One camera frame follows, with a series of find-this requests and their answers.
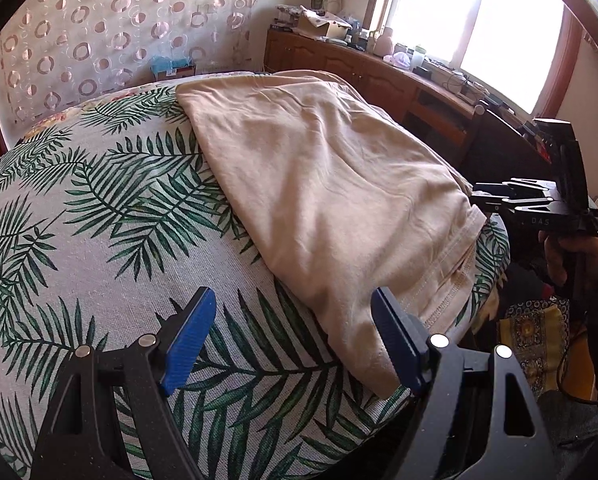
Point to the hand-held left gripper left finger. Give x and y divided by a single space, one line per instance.
189 340

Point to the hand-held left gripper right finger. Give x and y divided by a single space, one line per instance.
395 340

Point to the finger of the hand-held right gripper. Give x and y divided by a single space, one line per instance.
509 187
504 206

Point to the beige t-shirt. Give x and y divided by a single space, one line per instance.
329 185

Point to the person's right hand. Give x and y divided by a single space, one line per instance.
559 260

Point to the black chair back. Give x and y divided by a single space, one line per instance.
504 145

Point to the pile of small desk items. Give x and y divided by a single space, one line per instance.
449 77

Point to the yellow patterned cloth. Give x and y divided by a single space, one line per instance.
534 340

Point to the floral leaf print blanket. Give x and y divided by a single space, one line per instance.
104 210

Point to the pale purple plastic bag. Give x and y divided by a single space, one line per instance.
403 60

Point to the window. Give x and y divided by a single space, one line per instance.
479 20

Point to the pink jar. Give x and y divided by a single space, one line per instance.
383 42

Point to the person's grey trouser leg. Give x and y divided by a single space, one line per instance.
574 430

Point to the wooden cabinet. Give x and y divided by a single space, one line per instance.
339 62

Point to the open cardboard box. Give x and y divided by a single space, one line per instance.
319 25

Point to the small cardboard box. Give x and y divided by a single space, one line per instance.
181 74

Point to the blue tissue pack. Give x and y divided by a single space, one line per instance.
171 63

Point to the stack of small boxes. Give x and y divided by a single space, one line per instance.
286 17

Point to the sheer curtain with circles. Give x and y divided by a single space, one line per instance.
129 20

